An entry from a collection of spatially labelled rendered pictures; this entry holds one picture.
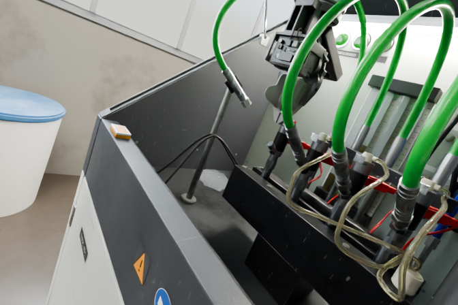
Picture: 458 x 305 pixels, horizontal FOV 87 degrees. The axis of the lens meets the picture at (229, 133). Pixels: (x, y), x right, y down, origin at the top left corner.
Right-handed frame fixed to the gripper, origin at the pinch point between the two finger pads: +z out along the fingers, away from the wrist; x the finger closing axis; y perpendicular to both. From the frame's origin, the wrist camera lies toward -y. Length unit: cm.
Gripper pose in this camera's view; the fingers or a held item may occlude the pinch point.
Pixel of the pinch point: (281, 118)
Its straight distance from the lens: 48.3
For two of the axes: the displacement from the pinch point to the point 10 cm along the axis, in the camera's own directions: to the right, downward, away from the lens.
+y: -7.2, -1.6, -6.8
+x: 5.9, 3.8, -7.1
